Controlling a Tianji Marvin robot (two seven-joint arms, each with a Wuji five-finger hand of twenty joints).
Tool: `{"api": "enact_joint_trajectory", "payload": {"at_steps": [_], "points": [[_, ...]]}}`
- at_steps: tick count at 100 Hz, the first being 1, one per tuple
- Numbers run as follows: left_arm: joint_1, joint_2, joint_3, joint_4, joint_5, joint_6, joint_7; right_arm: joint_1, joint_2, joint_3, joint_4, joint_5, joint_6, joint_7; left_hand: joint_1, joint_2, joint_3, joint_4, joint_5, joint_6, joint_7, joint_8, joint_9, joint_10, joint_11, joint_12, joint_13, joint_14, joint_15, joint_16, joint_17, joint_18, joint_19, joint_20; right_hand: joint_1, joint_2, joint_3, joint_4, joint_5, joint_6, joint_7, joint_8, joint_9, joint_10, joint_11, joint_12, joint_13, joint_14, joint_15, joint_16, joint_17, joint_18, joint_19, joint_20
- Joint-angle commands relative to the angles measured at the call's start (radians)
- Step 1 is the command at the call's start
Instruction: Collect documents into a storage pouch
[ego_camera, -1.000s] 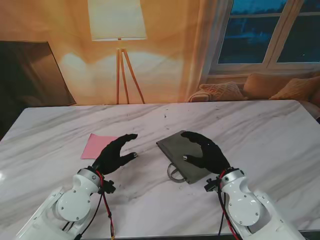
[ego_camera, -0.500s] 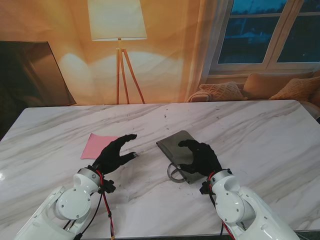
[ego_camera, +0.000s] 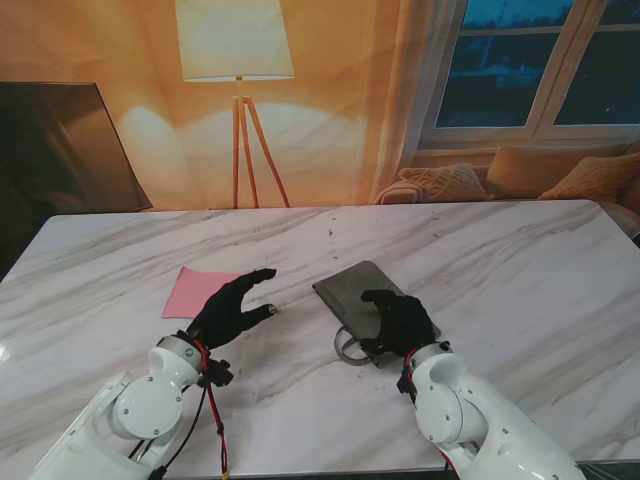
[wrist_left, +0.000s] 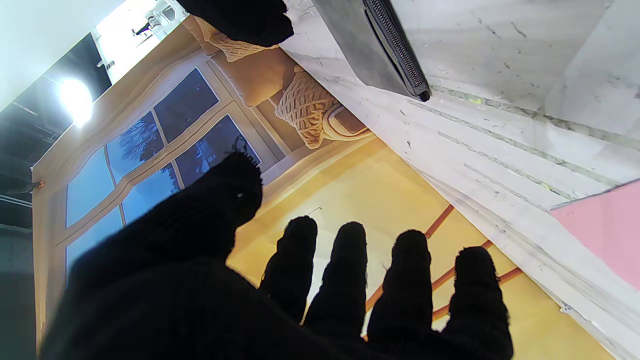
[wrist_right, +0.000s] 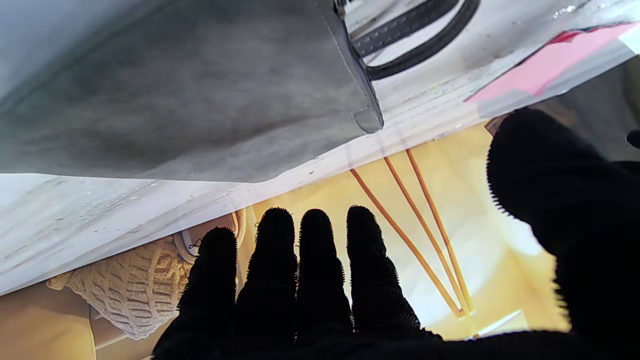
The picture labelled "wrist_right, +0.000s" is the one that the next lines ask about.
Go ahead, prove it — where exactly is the pink cloth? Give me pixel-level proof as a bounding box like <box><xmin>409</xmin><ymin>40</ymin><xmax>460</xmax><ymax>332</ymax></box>
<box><xmin>465</xmin><ymin>22</ymin><xmax>640</xmax><ymax>103</ymax></box>

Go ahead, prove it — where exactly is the printed living room backdrop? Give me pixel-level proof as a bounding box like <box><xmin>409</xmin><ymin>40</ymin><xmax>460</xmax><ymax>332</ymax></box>
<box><xmin>0</xmin><ymin>122</ymin><xmax>571</xmax><ymax>360</ymax></box>

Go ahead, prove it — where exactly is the grey felt pouch with strap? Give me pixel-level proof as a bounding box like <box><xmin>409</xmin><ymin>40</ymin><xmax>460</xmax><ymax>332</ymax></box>
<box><xmin>0</xmin><ymin>0</ymin><xmax>481</xmax><ymax>183</ymax></box>

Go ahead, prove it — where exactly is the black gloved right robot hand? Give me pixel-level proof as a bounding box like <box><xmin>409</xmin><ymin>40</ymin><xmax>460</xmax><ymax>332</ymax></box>
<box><xmin>152</xmin><ymin>107</ymin><xmax>640</xmax><ymax>360</ymax></box>

